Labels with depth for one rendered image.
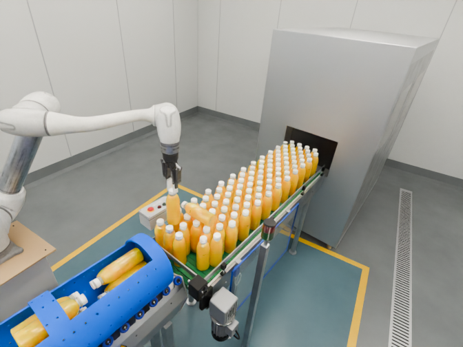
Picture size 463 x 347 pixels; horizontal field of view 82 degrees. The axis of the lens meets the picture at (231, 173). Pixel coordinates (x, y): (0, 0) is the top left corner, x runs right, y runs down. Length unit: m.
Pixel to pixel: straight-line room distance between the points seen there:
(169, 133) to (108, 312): 0.74
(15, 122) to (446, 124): 4.91
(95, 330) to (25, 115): 0.84
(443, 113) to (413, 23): 1.34
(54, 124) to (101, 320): 0.77
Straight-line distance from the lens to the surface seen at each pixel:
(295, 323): 2.54
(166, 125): 1.20
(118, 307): 1.21
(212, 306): 1.54
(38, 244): 1.77
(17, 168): 1.63
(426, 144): 5.13
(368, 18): 4.83
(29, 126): 1.30
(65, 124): 1.28
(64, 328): 1.17
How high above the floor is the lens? 2.15
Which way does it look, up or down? 32 degrees down
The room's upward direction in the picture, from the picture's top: 5 degrees clockwise
